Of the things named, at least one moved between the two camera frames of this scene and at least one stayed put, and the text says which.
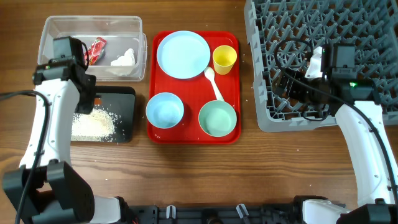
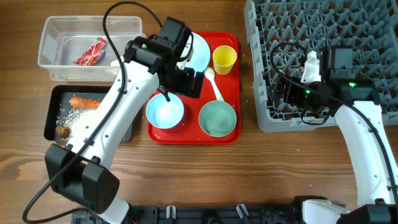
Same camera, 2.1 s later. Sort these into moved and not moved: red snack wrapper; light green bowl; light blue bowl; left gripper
Moved: left gripper
Not moved: red snack wrapper; light blue bowl; light green bowl
